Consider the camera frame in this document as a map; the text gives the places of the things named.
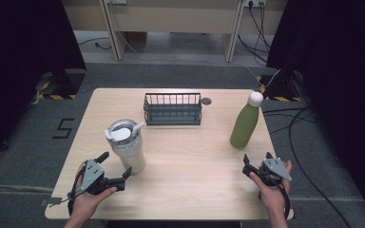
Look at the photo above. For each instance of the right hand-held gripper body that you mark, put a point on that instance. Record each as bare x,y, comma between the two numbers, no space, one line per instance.
275,167

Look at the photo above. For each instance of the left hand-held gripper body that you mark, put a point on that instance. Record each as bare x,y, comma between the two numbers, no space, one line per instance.
92,173

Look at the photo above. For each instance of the cream tumbler with lid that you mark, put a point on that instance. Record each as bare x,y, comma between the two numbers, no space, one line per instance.
128,148

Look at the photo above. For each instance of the green bottle with white cap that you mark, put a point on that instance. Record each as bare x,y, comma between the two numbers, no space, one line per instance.
245,125

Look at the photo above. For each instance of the person's right hand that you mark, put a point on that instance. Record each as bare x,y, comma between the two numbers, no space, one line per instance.
271,196

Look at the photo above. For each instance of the person's left hand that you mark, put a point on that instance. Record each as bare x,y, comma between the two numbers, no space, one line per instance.
85,202

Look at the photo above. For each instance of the black stand base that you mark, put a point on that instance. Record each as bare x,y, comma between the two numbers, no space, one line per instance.
66,83
280,85

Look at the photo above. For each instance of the grey round table grommet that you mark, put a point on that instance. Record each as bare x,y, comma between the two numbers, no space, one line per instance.
206,101

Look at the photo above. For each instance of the black curtain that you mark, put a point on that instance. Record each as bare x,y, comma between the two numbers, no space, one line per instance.
339,79
22,63

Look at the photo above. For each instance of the beige office desk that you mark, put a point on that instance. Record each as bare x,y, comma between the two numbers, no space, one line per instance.
171,15

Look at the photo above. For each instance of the white wall socket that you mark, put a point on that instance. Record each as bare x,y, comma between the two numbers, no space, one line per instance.
255,2

